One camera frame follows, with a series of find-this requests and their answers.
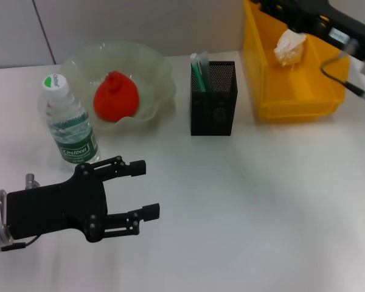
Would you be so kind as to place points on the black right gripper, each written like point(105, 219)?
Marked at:
point(322, 18)

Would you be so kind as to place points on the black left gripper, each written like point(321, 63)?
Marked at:
point(54, 207)

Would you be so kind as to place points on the white paper ball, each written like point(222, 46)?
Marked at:
point(287, 48)

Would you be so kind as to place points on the clear green-label water bottle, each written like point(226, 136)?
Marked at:
point(74, 137)

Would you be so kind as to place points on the grey marker pen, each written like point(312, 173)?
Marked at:
point(207, 70)

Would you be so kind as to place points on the red-orange toy orange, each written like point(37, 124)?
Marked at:
point(115, 97)

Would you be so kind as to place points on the green utility knife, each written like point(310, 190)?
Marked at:
point(198, 76)

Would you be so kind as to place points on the black mesh pen holder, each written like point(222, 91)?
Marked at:
point(207, 121)

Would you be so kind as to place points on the pale green glass fruit bowl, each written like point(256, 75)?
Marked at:
point(152, 79)

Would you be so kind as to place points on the yellow plastic bin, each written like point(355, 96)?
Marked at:
point(295, 97)

